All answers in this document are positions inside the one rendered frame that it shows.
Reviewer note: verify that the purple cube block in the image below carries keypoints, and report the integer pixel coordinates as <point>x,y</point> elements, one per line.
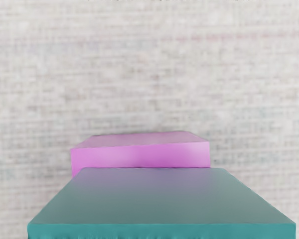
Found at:
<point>139,154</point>

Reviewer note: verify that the teal cube block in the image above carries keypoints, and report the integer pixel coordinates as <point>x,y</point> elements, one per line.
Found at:
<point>159,204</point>

